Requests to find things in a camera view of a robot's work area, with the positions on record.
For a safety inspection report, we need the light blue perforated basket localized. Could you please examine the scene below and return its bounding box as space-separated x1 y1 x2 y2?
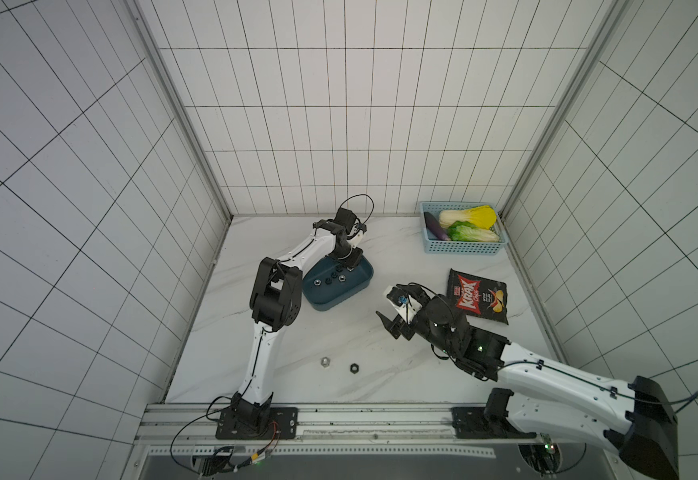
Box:
419 201 508 255

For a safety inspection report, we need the black red chips bag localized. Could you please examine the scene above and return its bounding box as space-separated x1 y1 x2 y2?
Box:
446 269 508 324

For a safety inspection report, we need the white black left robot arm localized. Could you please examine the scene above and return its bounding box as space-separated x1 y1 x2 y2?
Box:
240 220 367 406

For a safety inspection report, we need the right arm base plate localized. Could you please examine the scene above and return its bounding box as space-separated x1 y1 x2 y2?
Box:
451 388 537 440

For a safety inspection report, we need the green lettuce toy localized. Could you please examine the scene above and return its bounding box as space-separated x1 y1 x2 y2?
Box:
447 221 500 243

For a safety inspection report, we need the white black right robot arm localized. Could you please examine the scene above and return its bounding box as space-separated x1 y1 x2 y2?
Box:
380 283 680 479

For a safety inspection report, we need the aluminium mounting rail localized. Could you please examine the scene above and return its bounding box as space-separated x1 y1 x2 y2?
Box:
135 401 614 460

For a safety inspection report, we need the yellow napa cabbage toy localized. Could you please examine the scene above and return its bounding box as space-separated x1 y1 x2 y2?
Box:
438 205 498 230

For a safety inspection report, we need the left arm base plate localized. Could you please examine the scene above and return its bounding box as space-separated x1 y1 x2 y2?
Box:
215 407 299 440

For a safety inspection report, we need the purple eggplant toy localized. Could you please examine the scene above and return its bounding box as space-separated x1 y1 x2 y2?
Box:
424 212 450 241

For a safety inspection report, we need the dark teal storage box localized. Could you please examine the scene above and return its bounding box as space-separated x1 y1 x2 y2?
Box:
302 257 374 311

